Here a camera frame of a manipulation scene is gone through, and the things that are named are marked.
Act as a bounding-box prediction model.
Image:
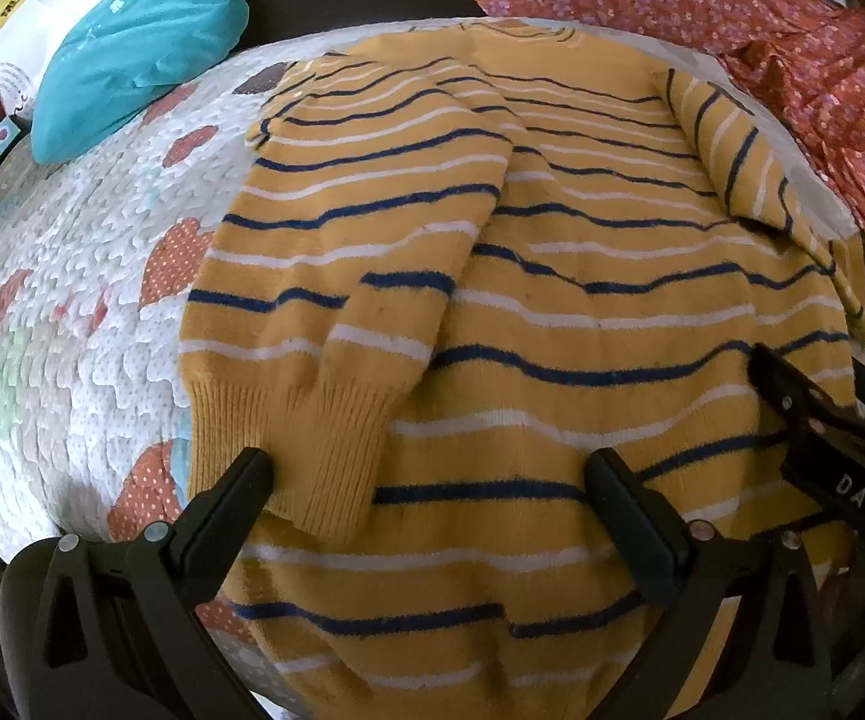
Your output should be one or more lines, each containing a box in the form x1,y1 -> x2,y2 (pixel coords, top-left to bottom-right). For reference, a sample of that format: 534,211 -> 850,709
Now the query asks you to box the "yellow striped knit sweater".
177,21 -> 865,720

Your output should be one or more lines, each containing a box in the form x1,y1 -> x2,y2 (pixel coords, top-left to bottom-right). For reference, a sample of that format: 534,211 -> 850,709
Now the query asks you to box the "teal pillow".
29,0 -> 251,166

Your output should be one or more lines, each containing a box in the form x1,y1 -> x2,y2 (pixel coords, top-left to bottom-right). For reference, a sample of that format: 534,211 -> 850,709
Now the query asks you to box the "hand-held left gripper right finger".
584,448 -> 840,720

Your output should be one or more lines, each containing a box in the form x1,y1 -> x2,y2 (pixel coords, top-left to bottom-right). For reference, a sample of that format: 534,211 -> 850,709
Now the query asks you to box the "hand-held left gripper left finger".
0,448 -> 277,720

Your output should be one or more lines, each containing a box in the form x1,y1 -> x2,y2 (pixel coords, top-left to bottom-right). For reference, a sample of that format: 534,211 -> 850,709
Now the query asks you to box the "red floral cloth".
438,0 -> 865,260

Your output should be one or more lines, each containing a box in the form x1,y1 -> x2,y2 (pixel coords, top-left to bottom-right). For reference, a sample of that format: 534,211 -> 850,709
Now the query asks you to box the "white quilted heart blanket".
0,15 -> 865,698

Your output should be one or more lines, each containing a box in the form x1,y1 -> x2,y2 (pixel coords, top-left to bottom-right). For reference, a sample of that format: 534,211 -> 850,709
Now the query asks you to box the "white and yellow plastic bag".
0,0 -> 137,137

